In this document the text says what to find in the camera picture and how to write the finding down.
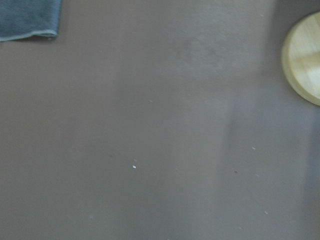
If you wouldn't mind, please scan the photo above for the wooden cup tree stand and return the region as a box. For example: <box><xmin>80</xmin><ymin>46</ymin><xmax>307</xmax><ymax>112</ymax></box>
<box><xmin>281</xmin><ymin>12</ymin><xmax>320</xmax><ymax>106</ymax></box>

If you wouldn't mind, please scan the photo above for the grey folded cloth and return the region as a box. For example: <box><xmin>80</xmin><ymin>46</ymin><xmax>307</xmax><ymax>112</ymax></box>
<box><xmin>0</xmin><ymin>0</ymin><xmax>62</xmax><ymax>42</ymax></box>

